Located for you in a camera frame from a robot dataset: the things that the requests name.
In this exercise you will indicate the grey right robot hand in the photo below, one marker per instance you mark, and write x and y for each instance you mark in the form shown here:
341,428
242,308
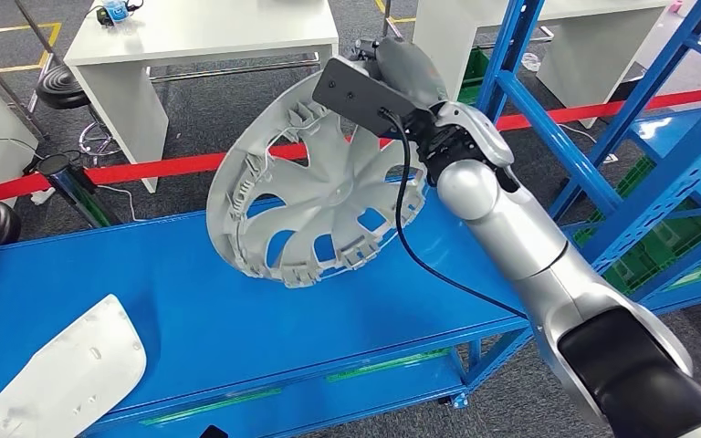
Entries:
411,69

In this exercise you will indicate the silver wheel hubcap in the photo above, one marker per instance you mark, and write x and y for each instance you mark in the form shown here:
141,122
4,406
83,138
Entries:
320,193

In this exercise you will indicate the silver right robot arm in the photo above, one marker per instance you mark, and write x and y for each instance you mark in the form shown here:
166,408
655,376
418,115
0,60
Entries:
508,236

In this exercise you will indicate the blue metal shelf rack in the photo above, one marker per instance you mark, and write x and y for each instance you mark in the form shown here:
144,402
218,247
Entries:
689,139
145,290

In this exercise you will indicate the white plastic panel part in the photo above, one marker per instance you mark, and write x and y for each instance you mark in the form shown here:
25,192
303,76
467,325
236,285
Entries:
66,375

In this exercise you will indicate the white desk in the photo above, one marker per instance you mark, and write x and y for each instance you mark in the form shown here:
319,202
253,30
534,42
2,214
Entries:
441,36
205,27

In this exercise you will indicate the crumpled clear plastic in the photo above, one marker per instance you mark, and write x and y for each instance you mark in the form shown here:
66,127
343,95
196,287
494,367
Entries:
531,61

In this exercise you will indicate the red barrier belt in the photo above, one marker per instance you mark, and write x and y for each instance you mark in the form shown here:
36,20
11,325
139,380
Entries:
145,170

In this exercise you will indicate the blue and white device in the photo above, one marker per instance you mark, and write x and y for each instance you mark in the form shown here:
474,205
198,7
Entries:
118,12

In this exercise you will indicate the white power strip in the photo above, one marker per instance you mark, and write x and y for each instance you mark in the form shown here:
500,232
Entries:
42,196

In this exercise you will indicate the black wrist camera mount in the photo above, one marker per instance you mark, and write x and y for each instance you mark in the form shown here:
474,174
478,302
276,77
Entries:
356,93

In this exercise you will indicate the black stanchion post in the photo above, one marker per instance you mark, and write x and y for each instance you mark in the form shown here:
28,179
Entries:
69,181

